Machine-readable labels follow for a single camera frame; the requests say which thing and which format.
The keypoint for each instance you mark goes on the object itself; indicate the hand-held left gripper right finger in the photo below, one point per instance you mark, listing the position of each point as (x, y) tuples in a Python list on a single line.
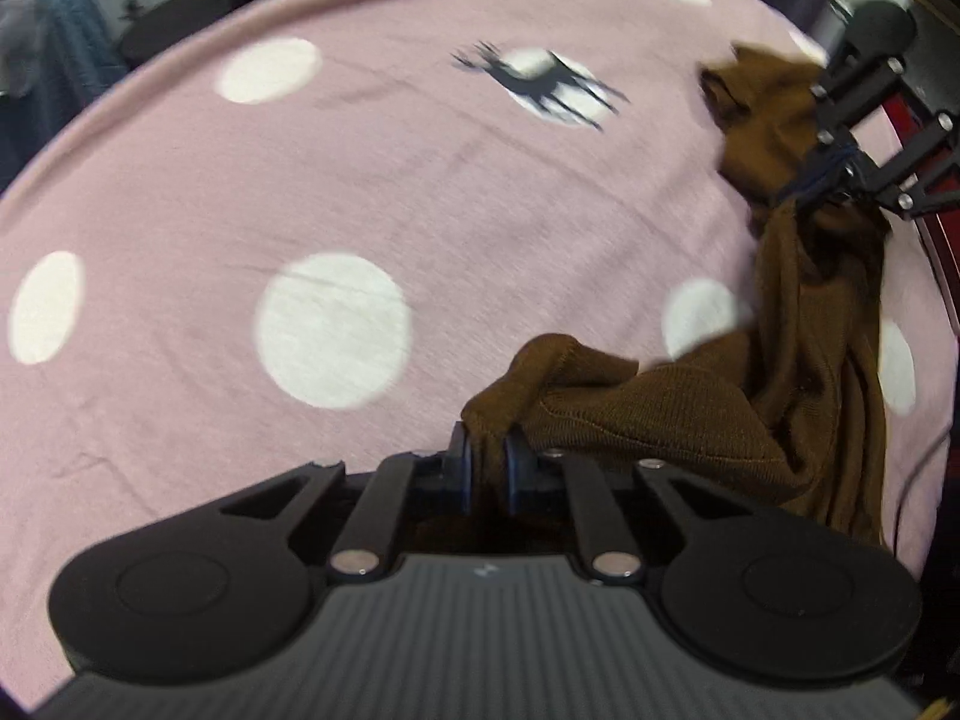
[(516, 469)]

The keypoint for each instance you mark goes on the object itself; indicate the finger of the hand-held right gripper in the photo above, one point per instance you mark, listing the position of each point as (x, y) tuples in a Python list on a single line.
[(896, 184), (844, 94)]

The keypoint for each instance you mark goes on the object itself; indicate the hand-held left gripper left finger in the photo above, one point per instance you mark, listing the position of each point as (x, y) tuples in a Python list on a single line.
[(459, 465)]

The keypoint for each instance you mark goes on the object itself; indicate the brown knit garment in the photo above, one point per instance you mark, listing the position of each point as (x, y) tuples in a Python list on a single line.
[(795, 405)]

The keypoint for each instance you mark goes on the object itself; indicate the red object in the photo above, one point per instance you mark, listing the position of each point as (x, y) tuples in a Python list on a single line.
[(934, 240)]

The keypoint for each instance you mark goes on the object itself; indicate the pink polka dot blanket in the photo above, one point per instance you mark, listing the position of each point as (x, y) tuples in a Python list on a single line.
[(300, 187)]

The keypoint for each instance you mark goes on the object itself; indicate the black round stool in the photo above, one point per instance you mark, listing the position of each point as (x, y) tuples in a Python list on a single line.
[(176, 22)]

